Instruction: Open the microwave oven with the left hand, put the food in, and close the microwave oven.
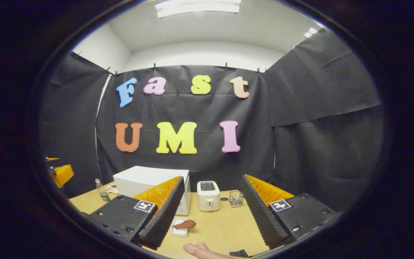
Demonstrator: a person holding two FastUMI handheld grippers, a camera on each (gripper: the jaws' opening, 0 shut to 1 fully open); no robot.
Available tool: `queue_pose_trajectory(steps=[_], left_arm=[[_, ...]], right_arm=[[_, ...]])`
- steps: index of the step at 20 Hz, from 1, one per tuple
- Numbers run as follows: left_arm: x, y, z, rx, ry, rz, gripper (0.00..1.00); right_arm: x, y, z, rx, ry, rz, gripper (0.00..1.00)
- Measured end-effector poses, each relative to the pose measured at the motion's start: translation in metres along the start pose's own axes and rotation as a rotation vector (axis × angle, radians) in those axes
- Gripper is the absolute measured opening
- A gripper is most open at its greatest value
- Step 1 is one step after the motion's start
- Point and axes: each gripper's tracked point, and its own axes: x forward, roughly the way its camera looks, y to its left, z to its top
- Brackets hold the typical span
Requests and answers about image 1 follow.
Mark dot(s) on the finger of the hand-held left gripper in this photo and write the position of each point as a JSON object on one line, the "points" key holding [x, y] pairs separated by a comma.
{"points": [[63, 174]]}

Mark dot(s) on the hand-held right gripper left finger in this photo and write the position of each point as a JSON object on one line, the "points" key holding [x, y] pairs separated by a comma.
{"points": [[164, 216]]}

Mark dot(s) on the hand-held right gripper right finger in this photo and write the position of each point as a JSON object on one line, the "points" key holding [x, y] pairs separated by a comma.
{"points": [[261, 212]]}

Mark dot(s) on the brown piece of meat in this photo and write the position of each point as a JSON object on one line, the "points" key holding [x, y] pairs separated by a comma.
{"points": [[185, 224]]}

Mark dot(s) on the white microwave oven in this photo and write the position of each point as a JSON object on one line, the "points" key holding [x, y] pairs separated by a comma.
{"points": [[138, 180]]}

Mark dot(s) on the small white tray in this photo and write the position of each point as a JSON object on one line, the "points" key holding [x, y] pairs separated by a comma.
{"points": [[178, 232]]}

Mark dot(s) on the clear utensil holder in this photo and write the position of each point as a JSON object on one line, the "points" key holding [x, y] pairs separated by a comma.
{"points": [[236, 199]]}

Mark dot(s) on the clear plastic water bottle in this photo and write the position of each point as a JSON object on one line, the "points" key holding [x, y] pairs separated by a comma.
{"points": [[103, 193]]}

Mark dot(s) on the white toaster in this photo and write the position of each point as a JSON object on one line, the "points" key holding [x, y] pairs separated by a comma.
{"points": [[208, 199]]}

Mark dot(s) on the white divided snack plate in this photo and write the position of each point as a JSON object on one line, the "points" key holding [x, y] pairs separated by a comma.
{"points": [[111, 189]]}

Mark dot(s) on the black backdrop cloth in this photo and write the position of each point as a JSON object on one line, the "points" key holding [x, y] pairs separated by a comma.
{"points": [[300, 108]]}

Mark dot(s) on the small ceiling light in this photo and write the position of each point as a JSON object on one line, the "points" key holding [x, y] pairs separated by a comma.
{"points": [[310, 32]]}

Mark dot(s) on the long ceiling light panel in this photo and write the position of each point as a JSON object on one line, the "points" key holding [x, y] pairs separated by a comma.
{"points": [[198, 7]]}

